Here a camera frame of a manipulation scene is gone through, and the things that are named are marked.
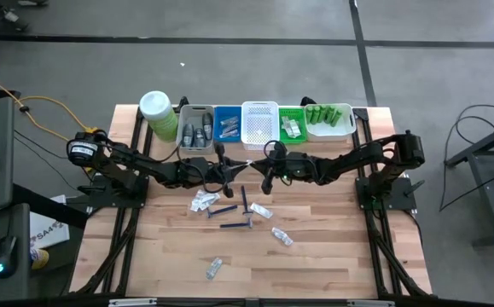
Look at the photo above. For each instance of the green wipes canister white lid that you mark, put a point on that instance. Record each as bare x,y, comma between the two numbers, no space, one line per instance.
157,106

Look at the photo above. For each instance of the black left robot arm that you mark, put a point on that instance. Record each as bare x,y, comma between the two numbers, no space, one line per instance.
144,164

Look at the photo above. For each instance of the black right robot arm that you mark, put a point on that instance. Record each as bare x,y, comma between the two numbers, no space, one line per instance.
349,161

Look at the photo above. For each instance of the white cardboard box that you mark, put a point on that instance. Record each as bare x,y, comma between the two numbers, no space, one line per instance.
48,230

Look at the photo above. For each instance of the black clamp knob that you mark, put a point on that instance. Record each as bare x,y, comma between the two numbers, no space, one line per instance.
307,101
182,102

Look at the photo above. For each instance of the printed white paper sachet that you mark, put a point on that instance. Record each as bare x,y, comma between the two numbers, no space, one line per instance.
210,199
196,204

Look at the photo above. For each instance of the black metal table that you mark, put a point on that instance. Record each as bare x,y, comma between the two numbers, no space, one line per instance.
492,200

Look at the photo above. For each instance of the person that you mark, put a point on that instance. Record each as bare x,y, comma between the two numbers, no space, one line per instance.
9,17

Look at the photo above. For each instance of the green plastic basket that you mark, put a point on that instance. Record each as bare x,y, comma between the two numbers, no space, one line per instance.
302,113

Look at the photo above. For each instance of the white perforated plastic basket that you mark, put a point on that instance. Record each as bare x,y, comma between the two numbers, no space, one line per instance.
259,121

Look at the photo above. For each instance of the blue plastic basket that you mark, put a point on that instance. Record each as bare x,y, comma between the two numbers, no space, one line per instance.
219,111

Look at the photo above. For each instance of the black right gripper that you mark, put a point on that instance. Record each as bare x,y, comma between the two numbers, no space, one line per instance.
295,166

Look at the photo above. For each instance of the grey roll-on deodorant bottle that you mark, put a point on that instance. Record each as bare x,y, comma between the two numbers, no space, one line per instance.
187,135
207,123
199,138

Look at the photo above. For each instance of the black desk support bar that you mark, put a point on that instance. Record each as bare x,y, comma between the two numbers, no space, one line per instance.
50,206

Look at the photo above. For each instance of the yellow cup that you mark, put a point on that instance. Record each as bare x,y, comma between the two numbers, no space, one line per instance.
41,258

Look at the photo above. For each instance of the black aluminium mount frame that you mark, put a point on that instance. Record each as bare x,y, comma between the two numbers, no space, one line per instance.
404,202
101,201

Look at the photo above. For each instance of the blue disposable razor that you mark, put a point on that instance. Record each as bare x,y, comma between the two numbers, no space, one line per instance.
225,209
244,200
234,224

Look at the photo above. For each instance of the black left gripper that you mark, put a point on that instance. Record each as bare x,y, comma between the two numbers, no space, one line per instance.
199,170

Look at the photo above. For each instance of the black computer mouse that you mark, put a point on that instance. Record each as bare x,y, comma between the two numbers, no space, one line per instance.
4,256

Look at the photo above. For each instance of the wide white plastic bin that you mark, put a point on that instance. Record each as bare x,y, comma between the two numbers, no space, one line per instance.
340,132

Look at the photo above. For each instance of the narrow white plastic bin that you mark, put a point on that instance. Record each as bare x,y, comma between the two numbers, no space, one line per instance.
195,110

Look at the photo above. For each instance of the black computer desk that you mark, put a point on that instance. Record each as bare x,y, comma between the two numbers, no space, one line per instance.
20,221

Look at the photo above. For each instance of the silver metal bracket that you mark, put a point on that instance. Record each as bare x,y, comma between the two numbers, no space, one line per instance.
370,303
131,302

